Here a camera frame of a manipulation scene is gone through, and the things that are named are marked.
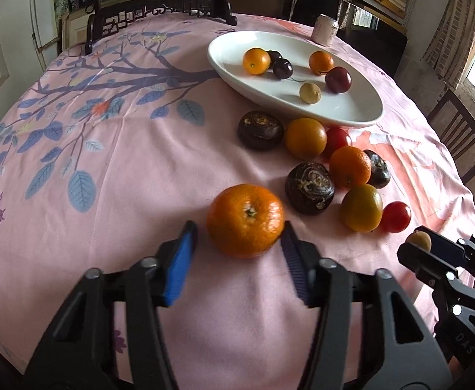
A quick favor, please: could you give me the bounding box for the small tan longan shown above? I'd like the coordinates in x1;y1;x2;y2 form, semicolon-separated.
405;230;432;252

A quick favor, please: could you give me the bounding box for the red cherry tomato front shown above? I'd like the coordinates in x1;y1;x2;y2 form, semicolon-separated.
379;201;412;233

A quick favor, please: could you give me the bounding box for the red cherry tomato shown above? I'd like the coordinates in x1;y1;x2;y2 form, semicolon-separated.
322;127;352;160
379;201;412;233

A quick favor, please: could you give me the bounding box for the greenish orange citrus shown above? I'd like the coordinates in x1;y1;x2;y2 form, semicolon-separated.
340;184;383;232

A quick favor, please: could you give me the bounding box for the textured orange mandarin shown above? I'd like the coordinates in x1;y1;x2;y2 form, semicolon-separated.
329;146;371;189

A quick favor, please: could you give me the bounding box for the red cherry tomato back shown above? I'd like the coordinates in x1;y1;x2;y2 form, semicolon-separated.
322;127;352;160

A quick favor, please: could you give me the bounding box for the large wrinkled mandarin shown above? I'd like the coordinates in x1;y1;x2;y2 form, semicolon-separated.
206;184;285;259

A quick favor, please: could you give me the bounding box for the smooth orange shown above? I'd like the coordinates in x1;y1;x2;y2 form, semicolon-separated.
242;47;271;76
284;118;327;161

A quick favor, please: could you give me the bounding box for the smooth orange back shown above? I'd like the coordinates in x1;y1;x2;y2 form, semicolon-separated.
284;118;327;161

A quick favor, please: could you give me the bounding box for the person's right hand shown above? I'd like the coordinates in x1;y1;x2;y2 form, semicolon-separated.
449;357;474;389

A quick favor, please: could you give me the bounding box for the dark wooden chair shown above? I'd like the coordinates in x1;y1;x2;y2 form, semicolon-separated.
426;90;475;184

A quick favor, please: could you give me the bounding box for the white oval plate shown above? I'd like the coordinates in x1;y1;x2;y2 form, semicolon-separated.
207;31;384;128

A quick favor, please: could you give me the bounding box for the beige patterned curtain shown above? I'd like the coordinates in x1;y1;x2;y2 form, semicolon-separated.
423;0;475;90

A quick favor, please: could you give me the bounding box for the dark red plum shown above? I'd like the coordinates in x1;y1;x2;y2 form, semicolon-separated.
325;66;352;93

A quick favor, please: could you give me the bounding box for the pink floral tablecloth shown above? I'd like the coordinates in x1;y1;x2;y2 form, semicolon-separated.
0;13;475;389

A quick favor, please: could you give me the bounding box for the small orange on plate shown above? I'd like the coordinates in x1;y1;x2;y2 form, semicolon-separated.
309;50;334;76

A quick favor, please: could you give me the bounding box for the dark cherry front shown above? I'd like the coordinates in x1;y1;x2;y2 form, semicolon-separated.
272;58;293;80

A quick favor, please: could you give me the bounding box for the dark cherry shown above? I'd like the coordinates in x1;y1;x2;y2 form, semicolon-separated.
272;58;293;80
267;50;282;64

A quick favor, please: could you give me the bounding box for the white drink can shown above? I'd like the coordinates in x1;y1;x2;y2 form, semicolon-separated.
311;14;339;47

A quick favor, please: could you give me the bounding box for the dark cherry rear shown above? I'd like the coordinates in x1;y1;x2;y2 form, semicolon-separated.
267;50;282;64

